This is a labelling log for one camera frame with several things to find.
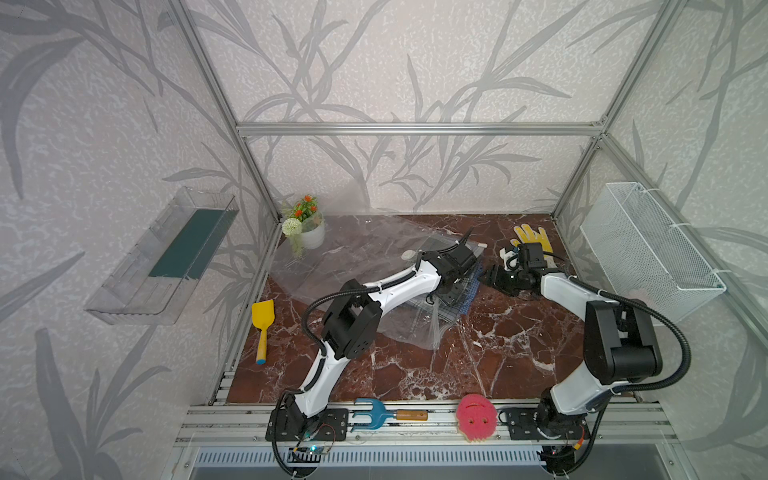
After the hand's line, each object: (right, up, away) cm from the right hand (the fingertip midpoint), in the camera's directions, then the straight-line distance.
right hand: (484, 277), depth 95 cm
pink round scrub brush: (-8, -31, -23) cm, 39 cm away
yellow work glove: (+22, +14, +18) cm, 31 cm away
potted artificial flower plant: (-59, +16, +5) cm, 61 cm away
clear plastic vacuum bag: (-39, +9, +16) cm, 43 cm away
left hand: (-13, -3, -3) cm, 14 cm away
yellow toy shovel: (-70, -12, -2) cm, 71 cm away
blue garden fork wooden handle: (-32, -32, -21) cm, 50 cm away
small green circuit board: (-47, -38, -24) cm, 65 cm away
